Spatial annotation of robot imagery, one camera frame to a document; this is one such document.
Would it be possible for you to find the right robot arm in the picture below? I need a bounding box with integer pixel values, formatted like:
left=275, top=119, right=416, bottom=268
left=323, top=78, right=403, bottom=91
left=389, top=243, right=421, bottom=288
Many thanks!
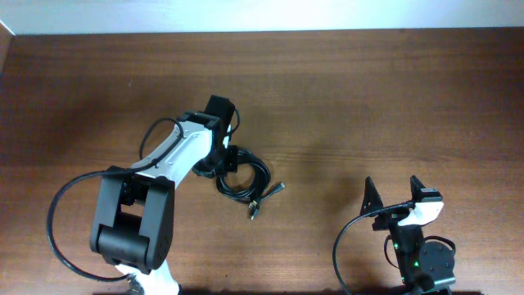
left=360, top=175, right=456, bottom=294

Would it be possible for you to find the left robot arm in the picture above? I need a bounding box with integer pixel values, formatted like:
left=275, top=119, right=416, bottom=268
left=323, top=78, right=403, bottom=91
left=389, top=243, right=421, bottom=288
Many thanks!
left=90, top=95, right=235, bottom=294

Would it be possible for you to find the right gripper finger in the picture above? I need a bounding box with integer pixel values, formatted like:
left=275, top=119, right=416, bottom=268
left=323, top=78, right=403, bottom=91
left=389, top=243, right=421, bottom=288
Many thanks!
left=360, top=176, right=384, bottom=216
left=409, top=175, right=425, bottom=202

